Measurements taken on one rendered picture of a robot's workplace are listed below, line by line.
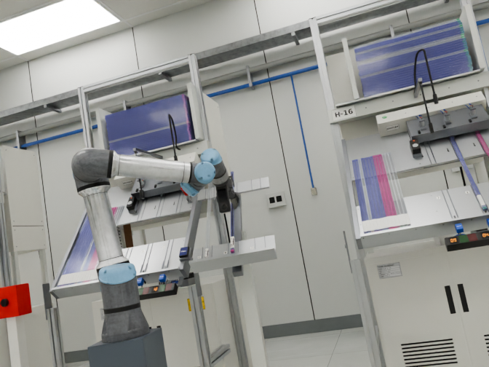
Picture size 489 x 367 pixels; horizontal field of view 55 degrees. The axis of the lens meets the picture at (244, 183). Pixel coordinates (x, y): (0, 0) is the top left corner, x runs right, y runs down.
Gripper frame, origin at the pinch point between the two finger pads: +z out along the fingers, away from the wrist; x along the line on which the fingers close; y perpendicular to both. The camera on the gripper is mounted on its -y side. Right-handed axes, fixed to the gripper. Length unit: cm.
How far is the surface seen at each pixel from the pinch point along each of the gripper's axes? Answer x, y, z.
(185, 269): 25.8, -18.8, 12.2
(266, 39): -23, 212, 72
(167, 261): 35.0, -11.8, 13.8
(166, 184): 38, 36, 18
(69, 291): 85, -16, 19
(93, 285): 71, -16, 15
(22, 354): 127, -30, 51
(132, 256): 54, -4, 17
